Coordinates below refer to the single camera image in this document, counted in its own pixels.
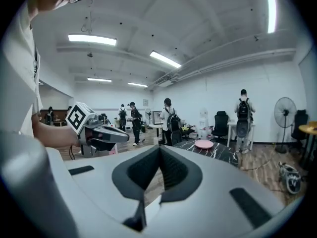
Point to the white desk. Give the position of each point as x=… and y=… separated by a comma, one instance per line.
x=231, y=125

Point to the ceiling light bar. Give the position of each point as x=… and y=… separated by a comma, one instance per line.
x=271, y=9
x=138, y=84
x=92, y=40
x=165, y=59
x=99, y=79

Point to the black white patterned sneaker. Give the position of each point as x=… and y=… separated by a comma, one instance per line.
x=284, y=167
x=293, y=182

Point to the yellow object bundle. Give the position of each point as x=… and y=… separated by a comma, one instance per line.
x=185, y=127

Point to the small standing fan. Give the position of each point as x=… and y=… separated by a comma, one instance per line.
x=148, y=113

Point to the oval beige table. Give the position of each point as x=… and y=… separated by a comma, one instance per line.
x=154, y=125

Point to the round wooden table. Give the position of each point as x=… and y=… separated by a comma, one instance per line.
x=308, y=129

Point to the white water dispenser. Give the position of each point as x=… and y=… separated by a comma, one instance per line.
x=203, y=115

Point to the person's cream shirt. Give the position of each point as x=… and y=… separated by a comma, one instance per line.
x=17, y=71

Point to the pink round plate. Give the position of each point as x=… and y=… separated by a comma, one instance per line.
x=203, y=144

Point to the black office chair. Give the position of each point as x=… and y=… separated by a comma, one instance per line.
x=220, y=123
x=301, y=123
x=190, y=131

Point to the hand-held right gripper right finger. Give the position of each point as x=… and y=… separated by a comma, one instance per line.
x=218, y=187

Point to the clear water jug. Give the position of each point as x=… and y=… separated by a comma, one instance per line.
x=205, y=134

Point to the white ceiling pipes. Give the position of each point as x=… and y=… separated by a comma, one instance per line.
x=235, y=62

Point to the large black standing fan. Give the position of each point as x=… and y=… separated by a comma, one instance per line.
x=285, y=111

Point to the pink box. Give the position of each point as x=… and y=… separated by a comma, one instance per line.
x=113, y=150

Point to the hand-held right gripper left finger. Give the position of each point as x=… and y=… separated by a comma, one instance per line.
x=104, y=182

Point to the black framed white board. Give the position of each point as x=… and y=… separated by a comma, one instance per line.
x=157, y=117

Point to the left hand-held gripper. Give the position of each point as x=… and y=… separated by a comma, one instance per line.
x=79, y=118

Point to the person's left forearm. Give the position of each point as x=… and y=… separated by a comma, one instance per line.
x=54, y=135

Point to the black marble table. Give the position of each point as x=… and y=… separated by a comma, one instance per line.
x=218, y=155

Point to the white ceiling air conditioner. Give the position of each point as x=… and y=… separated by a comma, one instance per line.
x=164, y=83

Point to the grey wall panel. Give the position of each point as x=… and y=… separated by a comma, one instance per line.
x=145, y=102

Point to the person's left hand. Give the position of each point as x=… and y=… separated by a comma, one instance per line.
x=92, y=136

